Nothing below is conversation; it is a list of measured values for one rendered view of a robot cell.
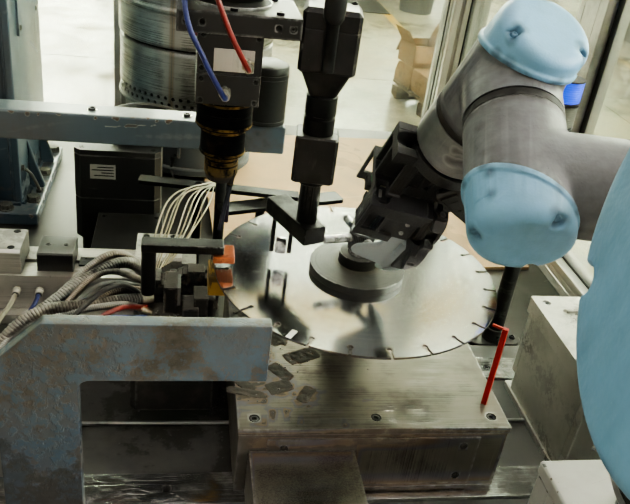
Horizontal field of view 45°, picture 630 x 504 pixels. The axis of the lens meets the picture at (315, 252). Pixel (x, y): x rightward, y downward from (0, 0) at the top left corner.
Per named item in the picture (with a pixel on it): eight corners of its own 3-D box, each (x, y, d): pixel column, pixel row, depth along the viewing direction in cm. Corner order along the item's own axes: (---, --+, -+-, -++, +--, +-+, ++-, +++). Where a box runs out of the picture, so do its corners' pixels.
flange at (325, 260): (354, 238, 95) (357, 220, 94) (422, 277, 89) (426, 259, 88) (289, 262, 88) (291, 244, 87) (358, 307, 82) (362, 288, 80)
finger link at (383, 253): (337, 253, 84) (368, 210, 76) (387, 265, 85) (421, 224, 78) (335, 277, 82) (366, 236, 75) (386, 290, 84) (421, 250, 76)
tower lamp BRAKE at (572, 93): (570, 95, 99) (576, 73, 97) (585, 107, 95) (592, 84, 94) (538, 93, 98) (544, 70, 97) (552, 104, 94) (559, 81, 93)
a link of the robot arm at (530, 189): (654, 227, 48) (631, 98, 53) (479, 205, 47) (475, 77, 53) (602, 286, 54) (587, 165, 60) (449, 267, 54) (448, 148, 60)
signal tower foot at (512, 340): (513, 333, 117) (518, 320, 116) (522, 347, 114) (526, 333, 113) (461, 333, 116) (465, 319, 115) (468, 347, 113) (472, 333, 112)
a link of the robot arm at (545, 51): (504, 54, 51) (499, -29, 56) (433, 149, 60) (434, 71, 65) (604, 86, 53) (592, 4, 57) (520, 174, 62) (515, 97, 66)
